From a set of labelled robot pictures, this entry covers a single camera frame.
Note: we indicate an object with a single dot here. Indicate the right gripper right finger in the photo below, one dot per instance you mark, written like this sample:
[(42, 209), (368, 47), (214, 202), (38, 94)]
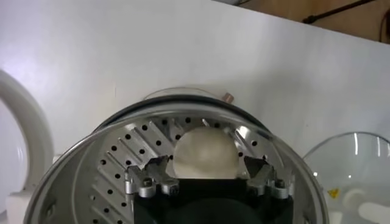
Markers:
[(265, 178)]

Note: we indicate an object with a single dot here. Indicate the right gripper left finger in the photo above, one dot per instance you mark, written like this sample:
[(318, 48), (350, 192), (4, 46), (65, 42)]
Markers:
[(161, 179)]

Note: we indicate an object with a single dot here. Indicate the white steamed baozi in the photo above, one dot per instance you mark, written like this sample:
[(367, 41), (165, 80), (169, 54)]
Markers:
[(205, 152)]

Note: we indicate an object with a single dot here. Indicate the stainless steel steamer basket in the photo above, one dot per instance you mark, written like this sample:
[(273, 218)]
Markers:
[(137, 146)]

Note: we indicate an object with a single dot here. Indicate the white round plate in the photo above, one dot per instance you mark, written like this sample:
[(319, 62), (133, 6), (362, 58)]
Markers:
[(36, 128)]

